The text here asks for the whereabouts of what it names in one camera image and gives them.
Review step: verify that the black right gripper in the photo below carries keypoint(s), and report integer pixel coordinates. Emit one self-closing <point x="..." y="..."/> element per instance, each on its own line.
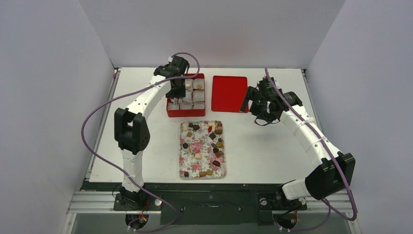
<point x="255" y="101"/>

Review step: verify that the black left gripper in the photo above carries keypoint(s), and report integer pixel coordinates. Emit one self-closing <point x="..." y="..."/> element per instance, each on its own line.
<point x="179" y="94"/>

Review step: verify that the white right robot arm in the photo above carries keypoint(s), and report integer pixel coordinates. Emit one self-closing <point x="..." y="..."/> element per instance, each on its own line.
<point x="333" y="170"/>

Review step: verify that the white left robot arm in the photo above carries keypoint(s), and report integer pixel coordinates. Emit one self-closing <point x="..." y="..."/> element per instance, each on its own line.
<point x="131" y="130"/>

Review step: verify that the red chocolate box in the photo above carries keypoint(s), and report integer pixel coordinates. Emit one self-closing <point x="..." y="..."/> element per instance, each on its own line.
<point x="193" y="104"/>

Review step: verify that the dark chocolate on tray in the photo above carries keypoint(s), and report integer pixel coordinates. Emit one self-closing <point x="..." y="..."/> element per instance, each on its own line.
<point x="216" y="163"/>

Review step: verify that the red box lid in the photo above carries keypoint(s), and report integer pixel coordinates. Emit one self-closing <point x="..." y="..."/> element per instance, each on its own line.
<point x="228" y="93"/>

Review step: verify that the floral serving tray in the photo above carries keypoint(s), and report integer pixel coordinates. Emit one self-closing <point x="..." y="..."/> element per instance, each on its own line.
<point x="207" y="138"/>

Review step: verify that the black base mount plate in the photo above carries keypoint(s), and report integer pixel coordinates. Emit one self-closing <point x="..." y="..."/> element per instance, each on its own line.
<point x="205" y="204"/>

